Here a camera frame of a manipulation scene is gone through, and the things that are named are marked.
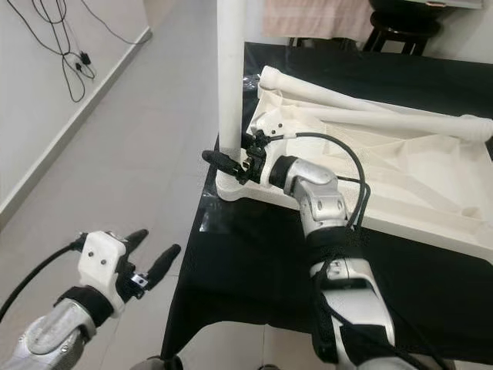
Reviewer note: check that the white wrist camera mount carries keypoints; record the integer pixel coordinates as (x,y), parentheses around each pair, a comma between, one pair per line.
(273,123)
(102,260)

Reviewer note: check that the black stool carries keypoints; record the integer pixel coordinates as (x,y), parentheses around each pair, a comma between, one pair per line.
(397,31)

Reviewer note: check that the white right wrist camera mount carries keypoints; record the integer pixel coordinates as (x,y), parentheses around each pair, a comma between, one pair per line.
(273,123)

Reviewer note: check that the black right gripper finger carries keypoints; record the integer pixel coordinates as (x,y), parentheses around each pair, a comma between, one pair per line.
(249,139)
(222,162)

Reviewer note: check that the white plastic children table top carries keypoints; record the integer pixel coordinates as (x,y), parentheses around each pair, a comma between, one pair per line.
(416,177)

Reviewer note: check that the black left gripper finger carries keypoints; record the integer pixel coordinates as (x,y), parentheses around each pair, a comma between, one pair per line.
(166,262)
(135,240)

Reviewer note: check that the black tablecloth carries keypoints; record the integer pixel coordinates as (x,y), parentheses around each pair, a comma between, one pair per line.
(246,270)

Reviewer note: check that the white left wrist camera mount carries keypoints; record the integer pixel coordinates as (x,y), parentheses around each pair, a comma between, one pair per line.
(102,260)

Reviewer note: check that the clear tape strip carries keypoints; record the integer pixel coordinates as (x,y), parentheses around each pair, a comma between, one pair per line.
(212,220)

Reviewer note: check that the black bowl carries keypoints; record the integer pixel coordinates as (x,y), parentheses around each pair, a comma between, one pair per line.
(408,4)

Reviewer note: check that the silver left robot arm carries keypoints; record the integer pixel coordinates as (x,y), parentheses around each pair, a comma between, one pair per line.
(58,339)

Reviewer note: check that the pink cloth covered table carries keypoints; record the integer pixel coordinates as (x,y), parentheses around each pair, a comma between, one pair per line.
(316,19)

